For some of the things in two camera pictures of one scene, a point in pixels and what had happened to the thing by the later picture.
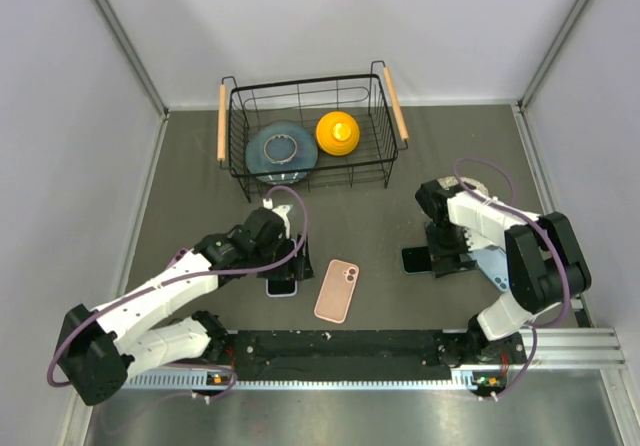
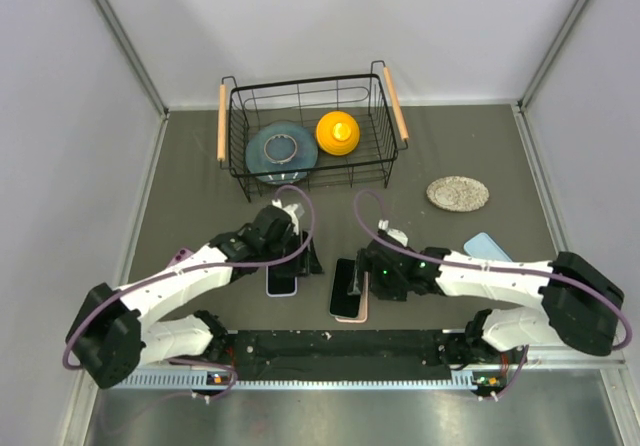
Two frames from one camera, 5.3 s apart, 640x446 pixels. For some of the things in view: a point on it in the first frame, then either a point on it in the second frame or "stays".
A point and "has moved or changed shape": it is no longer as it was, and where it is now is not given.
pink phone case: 338,288 to 363,314
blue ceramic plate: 281,153 stays
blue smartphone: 281,286 stays
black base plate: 396,355 stays
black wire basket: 289,133 stays
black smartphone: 416,260 has moved or changed shape
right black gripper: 442,259 to 364,263
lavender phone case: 283,294 stays
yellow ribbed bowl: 337,133 stays
